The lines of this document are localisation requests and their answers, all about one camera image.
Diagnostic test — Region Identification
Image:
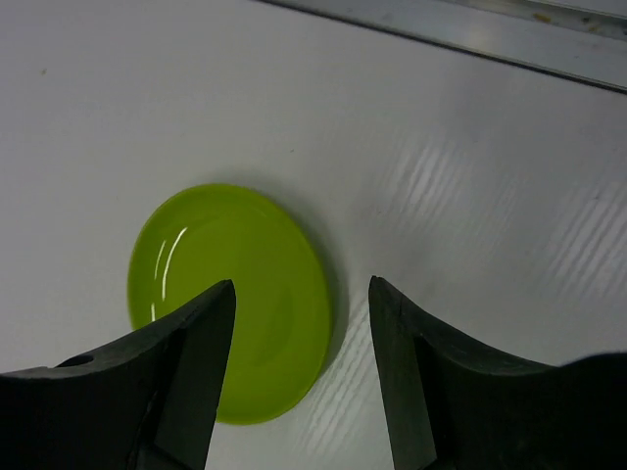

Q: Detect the green plate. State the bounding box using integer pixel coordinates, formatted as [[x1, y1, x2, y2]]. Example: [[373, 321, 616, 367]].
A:
[[127, 184, 334, 425]]

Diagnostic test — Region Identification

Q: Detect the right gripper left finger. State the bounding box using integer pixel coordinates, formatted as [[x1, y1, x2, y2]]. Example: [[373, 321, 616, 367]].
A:
[[1, 280, 236, 469]]

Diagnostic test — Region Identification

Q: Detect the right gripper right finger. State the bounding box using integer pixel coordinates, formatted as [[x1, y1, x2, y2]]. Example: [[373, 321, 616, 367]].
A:
[[368, 277, 626, 469]]

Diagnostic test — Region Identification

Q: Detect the aluminium table edge rail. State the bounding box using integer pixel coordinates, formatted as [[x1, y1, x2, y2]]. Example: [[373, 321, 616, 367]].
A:
[[278, 0, 626, 93]]

